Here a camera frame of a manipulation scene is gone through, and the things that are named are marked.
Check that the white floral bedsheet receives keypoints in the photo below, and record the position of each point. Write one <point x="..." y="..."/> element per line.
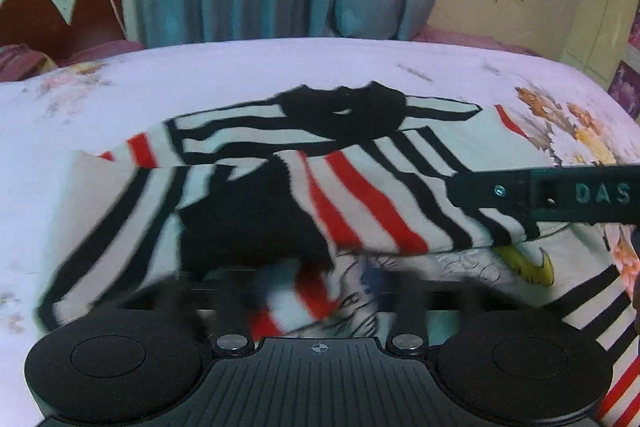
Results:
<point x="300" y="67"/>

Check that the white scalloped brown headboard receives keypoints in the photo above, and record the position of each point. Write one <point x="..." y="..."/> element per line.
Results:
<point x="35" y="17"/>

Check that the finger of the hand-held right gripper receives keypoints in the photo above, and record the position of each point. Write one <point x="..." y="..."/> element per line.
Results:
<point x="492" y="197"/>

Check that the black white red striped sweater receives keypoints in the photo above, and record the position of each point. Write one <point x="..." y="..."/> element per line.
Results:
<point x="350" y="187"/>

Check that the maroon pillow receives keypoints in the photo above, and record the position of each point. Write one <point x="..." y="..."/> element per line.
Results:
<point x="20" y="62"/>

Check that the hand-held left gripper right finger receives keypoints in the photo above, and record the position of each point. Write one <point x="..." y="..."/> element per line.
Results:
<point x="410" y="309"/>

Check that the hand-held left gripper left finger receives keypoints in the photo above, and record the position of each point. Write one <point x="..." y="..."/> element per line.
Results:
<point x="229" y="309"/>

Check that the purple floral wall panel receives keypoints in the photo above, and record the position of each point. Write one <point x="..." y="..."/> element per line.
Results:
<point x="627" y="89"/>

